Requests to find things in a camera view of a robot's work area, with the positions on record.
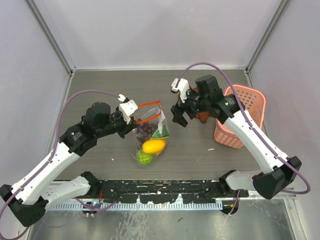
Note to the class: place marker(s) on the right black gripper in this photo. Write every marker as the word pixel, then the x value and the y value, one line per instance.
pixel 178 110

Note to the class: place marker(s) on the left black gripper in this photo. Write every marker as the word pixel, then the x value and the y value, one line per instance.
pixel 126 128

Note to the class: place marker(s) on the dark red grapes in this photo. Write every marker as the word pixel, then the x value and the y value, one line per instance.
pixel 144 132

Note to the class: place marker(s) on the clear orange zip bag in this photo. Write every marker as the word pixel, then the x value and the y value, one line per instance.
pixel 150 112

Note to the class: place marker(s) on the red watermelon slice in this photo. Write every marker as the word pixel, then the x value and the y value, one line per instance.
pixel 159 132

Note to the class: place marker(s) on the orange mango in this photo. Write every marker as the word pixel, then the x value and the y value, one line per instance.
pixel 154 146

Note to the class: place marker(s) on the green bumpy fruit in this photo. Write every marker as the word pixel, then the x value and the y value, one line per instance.
pixel 144 158

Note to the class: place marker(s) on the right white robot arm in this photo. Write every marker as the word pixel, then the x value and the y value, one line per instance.
pixel 276 169

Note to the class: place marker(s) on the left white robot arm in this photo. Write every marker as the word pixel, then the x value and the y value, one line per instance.
pixel 32 196

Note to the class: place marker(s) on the brown cloth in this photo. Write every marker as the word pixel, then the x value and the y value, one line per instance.
pixel 203 116

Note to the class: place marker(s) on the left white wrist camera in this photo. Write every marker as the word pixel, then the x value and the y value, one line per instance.
pixel 128 108

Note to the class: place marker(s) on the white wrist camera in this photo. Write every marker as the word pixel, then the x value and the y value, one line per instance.
pixel 180 86
pixel 128 108

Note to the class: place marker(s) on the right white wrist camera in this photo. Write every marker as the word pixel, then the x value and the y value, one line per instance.
pixel 180 86

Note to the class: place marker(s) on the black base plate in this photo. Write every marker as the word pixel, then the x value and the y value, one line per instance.
pixel 160 191

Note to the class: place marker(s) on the white slotted cable duct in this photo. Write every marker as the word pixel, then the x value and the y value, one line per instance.
pixel 176 206

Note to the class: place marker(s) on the aluminium front rail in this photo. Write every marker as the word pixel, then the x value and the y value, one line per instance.
pixel 266 186

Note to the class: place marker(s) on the left aluminium frame post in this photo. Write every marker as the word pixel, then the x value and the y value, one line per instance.
pixel 43 17

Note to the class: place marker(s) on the aluminium frame post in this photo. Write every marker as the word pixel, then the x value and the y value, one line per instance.
pixel 43 17
pixel 279 12

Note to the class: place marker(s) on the right aluminium frame post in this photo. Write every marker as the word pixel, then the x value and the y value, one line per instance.
pixel 279 12

